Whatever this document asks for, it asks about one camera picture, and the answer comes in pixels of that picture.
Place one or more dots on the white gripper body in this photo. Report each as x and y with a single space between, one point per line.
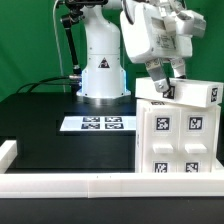
145 36

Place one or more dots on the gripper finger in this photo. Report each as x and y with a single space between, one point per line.
155 70
179 69

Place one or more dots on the white cabinet top block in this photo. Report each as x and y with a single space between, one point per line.
183 91

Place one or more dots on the white cabinet door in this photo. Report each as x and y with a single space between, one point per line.
160 141
196 140

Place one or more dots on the white cabinet body box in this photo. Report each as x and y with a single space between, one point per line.
144 106

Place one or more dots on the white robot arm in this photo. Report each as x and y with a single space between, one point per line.
103 78

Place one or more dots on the white marker base sheet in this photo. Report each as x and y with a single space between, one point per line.
98 123

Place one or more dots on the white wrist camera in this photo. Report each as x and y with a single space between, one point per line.
179 20

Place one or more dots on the white U-shaped frame fence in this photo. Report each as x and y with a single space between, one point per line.
103 185

